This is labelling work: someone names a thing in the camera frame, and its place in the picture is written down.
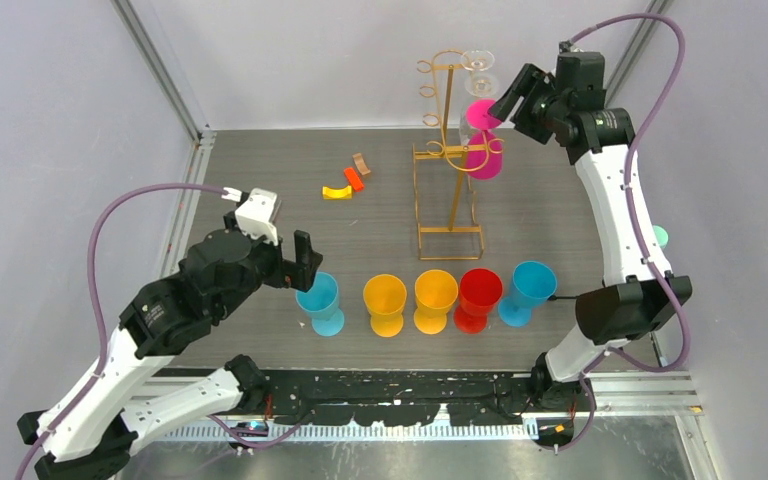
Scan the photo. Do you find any clear wine glass front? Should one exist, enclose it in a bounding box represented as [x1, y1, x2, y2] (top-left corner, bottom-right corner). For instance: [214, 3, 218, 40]
[458, 72, 501, 145]

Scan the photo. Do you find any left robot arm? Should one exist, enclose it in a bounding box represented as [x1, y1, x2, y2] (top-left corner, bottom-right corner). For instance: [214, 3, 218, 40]
[17, 229, 323, 479]

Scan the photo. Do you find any orange block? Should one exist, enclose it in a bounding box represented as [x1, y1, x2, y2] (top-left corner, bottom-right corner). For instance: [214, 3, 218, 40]
[343, 167, 365, 192]

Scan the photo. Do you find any clear wine glass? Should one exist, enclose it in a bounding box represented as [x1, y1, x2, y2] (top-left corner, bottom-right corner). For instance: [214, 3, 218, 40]
[460, 49, 495, 72]
[458, 72, 501, 145]

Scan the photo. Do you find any red plastic wine glass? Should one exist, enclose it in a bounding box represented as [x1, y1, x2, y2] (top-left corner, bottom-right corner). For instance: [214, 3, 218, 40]
[454, 268, 504, 334]

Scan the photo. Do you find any blue wine glass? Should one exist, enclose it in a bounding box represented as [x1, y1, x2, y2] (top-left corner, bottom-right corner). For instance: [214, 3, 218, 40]
[295, 271, 345, 337]
[498, 261, 558, 327]

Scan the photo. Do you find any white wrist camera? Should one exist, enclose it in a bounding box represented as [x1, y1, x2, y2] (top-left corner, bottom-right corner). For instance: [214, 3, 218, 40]
[559, 40, 583, 57]
[222, 187, 281, 246]

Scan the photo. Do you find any yellow arch block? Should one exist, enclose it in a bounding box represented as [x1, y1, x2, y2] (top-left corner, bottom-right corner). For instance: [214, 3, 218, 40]
[321, 185, 354, 200]

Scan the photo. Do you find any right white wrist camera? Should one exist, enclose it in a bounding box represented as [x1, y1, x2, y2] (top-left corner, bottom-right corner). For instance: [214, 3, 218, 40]
[559, 40, 583, 57]

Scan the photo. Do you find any clear wine glass rear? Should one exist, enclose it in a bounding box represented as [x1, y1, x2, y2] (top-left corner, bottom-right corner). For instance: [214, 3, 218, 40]
[460, 49, 495, 72]

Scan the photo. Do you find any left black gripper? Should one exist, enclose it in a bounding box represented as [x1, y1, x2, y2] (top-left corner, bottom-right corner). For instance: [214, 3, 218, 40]
[217, 211, 324, 319]

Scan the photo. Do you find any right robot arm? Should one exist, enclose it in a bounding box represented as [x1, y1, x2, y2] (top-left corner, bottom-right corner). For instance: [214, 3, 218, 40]
[489, 52, 693, 411]

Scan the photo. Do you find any gold wine glass rack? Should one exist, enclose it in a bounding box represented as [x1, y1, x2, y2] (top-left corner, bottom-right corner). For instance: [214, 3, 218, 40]
[412, 49, 486, 261]

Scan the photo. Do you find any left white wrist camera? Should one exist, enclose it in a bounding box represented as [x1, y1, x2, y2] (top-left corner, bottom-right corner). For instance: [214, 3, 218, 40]
[222, 187, 281, 246]

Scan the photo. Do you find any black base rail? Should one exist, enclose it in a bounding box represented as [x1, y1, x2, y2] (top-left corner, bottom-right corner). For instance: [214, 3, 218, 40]
[102, 368, 697, 445]

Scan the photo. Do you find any pink plastic wine glass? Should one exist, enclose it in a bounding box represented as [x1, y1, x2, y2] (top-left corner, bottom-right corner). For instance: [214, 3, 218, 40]
[462, 98, 504, 180]

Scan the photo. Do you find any yellow wine glass front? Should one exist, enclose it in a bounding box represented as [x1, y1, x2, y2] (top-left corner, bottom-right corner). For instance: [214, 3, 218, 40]
[413, 269, 459, 335]

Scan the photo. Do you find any mint green bottle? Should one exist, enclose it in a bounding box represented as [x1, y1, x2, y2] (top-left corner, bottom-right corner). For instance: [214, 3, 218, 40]
[653, 225, 669, 249]

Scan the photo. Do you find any yellow wine glass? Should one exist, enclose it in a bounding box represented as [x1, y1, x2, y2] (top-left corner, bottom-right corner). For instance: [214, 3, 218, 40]
[413, 269, 459, 335]
[363, 274, 407, 338]

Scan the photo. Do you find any brown arch block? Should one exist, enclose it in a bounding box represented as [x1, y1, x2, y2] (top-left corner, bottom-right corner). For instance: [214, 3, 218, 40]
[352, 153, 371, 177]

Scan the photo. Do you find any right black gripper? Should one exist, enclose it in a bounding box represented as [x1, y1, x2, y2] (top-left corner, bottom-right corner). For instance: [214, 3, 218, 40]
[487, 63, 568, 145]

